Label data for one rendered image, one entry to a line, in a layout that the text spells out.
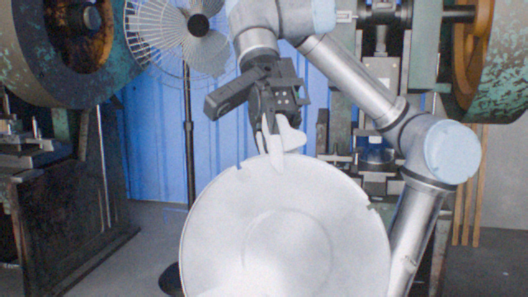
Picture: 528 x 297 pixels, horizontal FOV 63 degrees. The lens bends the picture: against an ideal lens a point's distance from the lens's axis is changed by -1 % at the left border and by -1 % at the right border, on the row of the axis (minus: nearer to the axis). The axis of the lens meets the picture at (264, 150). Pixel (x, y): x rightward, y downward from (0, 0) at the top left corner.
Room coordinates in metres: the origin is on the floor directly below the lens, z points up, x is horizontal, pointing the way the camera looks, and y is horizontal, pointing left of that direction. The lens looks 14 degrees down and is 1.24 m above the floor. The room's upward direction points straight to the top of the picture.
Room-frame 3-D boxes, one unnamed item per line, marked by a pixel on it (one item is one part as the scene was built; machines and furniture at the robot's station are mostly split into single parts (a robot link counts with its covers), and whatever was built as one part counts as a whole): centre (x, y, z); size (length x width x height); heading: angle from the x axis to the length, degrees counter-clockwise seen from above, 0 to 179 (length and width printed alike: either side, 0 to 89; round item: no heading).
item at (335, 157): (1.79, -0.29, 0.76); 0.17 x 0.06 x 0.10; 78
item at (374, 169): (1.58, -0.42, 0.72); 0.25 x 0.14 x 0.14; 168
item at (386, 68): (1.71, -0.45, 1.04); 0.17 x 0.15 x 0.30; 168
